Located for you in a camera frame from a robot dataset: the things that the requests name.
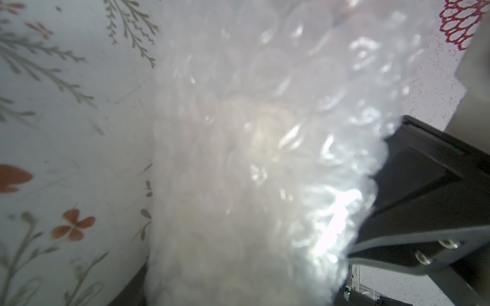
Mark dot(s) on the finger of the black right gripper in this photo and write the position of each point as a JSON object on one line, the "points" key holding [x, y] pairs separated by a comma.
{"points": [[431, 215]]}

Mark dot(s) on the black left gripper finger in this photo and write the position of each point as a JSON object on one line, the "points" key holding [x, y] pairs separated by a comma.
{"points": [[133, 294]]}

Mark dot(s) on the clear bubble wrap sheet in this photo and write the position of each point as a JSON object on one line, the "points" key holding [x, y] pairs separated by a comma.
{"points": [[272, 120]]}

